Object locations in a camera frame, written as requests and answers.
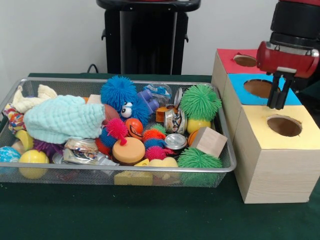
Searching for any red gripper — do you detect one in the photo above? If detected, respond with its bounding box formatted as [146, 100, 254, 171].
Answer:
[256, 41, 320, 111]

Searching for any mint green waffle cloth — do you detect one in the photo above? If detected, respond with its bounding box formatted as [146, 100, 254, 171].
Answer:
[23, 94, 106, 145]

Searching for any wooden box with three holes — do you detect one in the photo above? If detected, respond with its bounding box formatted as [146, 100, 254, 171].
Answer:
[211, 48, 317, 204]

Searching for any shallow metal mesh bin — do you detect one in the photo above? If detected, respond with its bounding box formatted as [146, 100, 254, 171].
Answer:
[0, 77, 237, 188]

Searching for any green spiky rubber ball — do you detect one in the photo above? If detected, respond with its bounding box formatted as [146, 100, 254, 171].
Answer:
[177, 147, 224, 187]
[179, 84, 223, 121]

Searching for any plain wooden cube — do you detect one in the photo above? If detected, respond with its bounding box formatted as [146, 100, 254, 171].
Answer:
[192, 126, 228, 159]

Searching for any blue spiky toy with eyes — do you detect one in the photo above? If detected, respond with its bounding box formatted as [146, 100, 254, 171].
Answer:
[99, 75, 152, 127]

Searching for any dark green table cloth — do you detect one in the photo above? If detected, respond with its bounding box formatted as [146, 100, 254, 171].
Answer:
[0, 72, 320, 240]

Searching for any purple spiky rubber ball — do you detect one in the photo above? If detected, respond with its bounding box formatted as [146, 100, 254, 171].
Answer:
[32, 138, 65, 158]

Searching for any cream waffle cloth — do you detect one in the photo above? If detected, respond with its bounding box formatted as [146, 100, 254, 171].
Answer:
[11, 84, 58, 113]

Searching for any yellow foam ball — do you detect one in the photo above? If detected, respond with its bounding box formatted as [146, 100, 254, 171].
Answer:
[18, 149, 50, 180]

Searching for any white cloth with colourful spots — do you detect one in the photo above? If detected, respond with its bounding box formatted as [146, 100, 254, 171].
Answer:
[2, 103, 27, 133]

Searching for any light blue patterned ball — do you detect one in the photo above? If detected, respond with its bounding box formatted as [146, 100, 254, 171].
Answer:
[0, 146, 22, 173]

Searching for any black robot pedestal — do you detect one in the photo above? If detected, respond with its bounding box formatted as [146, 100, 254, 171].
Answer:
[96, 0, 202, 76]

